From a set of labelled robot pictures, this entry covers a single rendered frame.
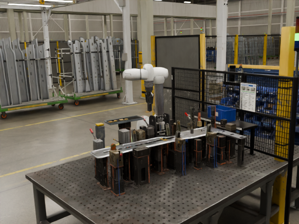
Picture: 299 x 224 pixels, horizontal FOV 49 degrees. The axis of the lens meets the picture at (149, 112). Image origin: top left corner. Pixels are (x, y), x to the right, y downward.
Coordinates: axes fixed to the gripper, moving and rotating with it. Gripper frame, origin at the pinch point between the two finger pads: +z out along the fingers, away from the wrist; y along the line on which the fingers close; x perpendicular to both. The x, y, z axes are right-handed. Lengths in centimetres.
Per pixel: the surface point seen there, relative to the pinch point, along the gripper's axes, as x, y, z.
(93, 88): 259, -762, 89
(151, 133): -1.3, 4.8, 24.5
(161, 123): 13.0, 1.1, 17.9
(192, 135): 30.7, 27.7, 27.8
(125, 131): -32.3, 8.8, 16.8
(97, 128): -51, -11, 15
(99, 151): -62, 17, 27
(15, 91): -2, -678, 62
